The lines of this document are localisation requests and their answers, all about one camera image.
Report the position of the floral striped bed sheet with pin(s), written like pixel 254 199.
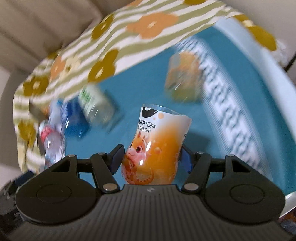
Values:
pixel 122 39

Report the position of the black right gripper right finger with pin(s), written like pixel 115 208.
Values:
pixel 231 189

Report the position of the blue patterned table cloth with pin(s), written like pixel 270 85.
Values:
pixel 247 106

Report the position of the white clear plastic cup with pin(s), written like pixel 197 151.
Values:
pixel 55 118

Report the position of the blue plastic cup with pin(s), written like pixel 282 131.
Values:
pixel 73 119

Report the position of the orange clear plastic cup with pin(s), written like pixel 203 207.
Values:
pixel 184 78

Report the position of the red label plastic bottle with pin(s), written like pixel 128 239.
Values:
pixel 53 140

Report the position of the green white plastic cup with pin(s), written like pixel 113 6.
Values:
pixel 97 108

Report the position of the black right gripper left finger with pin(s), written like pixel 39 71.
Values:
pixel 69 189

